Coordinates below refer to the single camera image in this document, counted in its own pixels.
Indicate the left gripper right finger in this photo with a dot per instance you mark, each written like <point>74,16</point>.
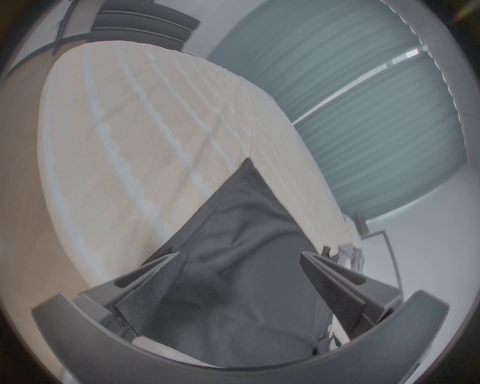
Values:
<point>337,296</point>

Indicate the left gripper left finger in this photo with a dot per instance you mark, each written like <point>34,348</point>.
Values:
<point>146,296</point>

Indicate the black T-shirt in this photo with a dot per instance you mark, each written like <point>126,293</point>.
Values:
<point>240,270</point>

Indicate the bed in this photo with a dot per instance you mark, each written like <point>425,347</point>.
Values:
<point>131,150</point>

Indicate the grey garment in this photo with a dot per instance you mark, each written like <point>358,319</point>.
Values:
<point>354,258</point>

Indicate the grey bedside table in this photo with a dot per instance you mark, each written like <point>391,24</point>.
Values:
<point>360,224</point>

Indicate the blue-green curtain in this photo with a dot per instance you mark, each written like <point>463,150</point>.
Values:
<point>300,48</point>
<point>393,142</point>

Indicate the black chest of drawers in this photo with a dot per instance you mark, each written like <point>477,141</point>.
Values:
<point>150,22</point>

